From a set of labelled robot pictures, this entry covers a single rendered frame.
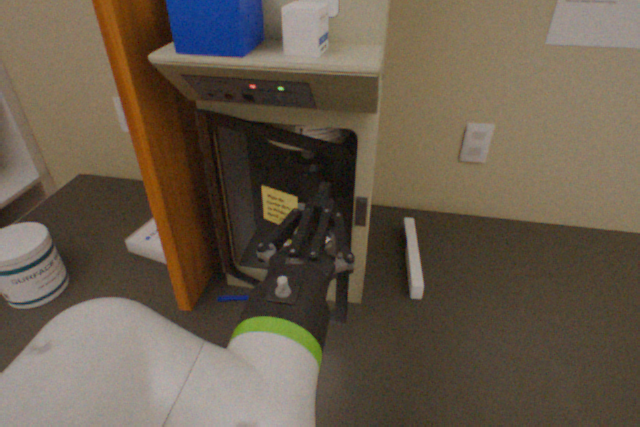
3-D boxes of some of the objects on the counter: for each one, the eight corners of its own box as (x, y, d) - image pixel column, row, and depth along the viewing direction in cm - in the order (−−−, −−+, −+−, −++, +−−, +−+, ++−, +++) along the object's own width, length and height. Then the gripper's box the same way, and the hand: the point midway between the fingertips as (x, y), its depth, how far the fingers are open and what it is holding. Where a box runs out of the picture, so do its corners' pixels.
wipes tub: (35, 265, 103) (10, 218, 95) (81, 272, 101) (60, 224, 93) (-8, 305, 93) (-40, 256, 84) (43, 314, 91) (15, 264, 82)
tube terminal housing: (258, 221, 118) (223, -112, 75) (370, 234, 113) (404, -114, 70) (226, 284, 98) (154, -123, 55) (361, 304, 93) (401, -127, 50)
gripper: (350, 288, 42) (368, 173, 62) (231, 271, 44) (285, 165, 64) (347, 334, 47) (365, 212, 66) (238, 317, 49) (287, 203, 68)
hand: (322, 201), depth 62 cm, fingers closed
